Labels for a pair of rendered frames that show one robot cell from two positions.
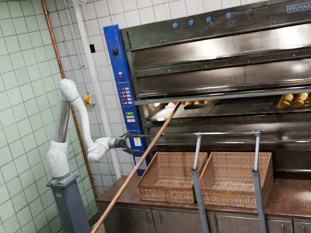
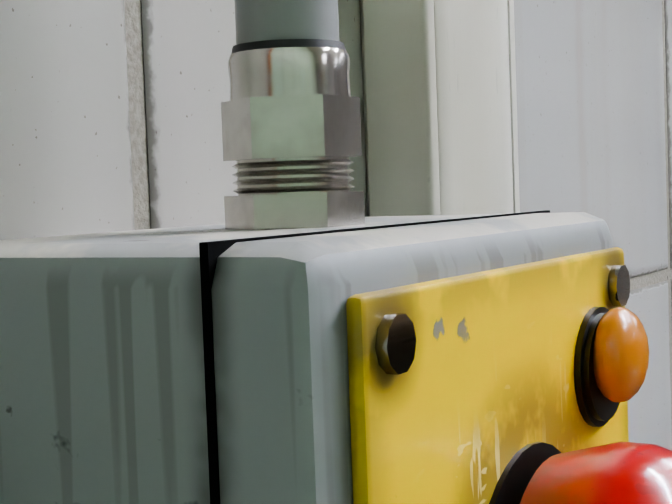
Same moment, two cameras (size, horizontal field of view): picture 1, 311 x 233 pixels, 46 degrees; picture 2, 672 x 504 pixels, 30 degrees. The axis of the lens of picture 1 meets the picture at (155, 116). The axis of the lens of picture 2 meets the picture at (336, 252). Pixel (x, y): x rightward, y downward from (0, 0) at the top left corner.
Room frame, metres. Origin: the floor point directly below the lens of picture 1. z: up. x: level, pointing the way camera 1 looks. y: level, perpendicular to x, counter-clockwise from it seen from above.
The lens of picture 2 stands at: (3.77, 0.83, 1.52)
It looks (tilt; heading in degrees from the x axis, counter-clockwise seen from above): 3 degrees down; 272
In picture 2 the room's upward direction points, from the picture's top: 2 degrees counter-clockwise
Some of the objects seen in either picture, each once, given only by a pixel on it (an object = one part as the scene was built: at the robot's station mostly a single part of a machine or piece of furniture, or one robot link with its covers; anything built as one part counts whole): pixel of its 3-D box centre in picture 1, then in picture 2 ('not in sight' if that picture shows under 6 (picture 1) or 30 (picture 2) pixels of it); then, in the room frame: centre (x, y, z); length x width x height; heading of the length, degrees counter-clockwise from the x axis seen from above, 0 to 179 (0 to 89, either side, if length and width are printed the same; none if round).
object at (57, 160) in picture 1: (57, 161); not in sight; (2.91, 0.88, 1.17); 0.18 x 0.16 x 0.22; 12
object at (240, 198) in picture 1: (234, 177); not in sight; (2.83, -0.56, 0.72); 0.56 x 0.49 x 0.28; 59
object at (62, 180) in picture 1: (60, 177); not in sight; (2.88, 0.89, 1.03); 0.22 x 0.18 x 0.06; 151
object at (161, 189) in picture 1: (173, 175); not in sight; (3.12, -0.05, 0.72); 0.56 x 0.49 x 0.28; 60
